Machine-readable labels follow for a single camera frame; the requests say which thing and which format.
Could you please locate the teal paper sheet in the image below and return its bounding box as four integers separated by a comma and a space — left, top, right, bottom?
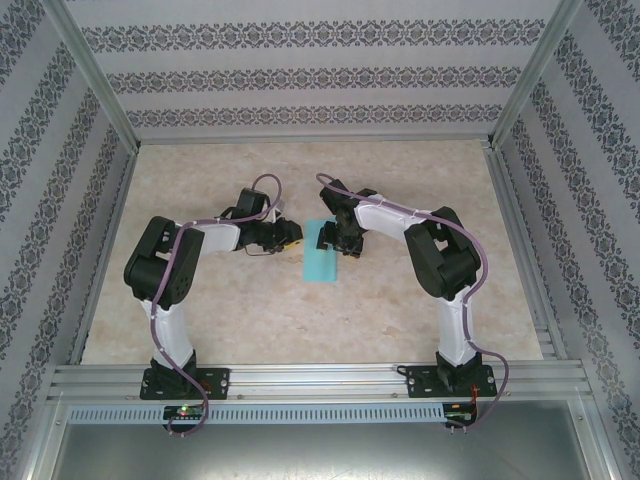
301, 218, 341, 287

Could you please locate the grey metal sheet panel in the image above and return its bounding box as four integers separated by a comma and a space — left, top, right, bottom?
49, 422, 611, 480

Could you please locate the aluminium mounting beam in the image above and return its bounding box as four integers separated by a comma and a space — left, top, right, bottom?
47, 363, 594, 401

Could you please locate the aluminium rear frame rail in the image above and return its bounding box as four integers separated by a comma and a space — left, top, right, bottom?
134, 133, 494, 146

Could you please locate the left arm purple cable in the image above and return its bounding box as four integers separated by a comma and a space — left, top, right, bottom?
149, 172, 284, 439

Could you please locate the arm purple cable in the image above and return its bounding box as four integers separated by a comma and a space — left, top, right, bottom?
316, 172, 511, 436
149, 172, 284, 439

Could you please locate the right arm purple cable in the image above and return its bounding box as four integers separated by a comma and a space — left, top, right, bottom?
316, 172, 511, 436

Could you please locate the aluminium side frame rail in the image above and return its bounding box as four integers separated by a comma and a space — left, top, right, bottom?
482, 144, 571, 362
69, 149, 141, 366

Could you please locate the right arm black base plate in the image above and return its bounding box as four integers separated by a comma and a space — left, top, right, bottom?
405, 364, 496, 400

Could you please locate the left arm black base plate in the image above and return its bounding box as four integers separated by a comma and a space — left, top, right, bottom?
141, 367, 232, 401

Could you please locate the slotted grey cable duct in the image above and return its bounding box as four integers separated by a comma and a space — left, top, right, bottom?
67, 403, 446, 426

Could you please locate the aluminium frame post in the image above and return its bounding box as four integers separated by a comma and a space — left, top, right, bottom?
42, 0, 144, 154
487, 0, 589, 149

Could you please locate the aluminium lower frame beam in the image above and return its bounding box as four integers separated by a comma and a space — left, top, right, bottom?
12, 392, 69, 480
567, 397, 626, 480

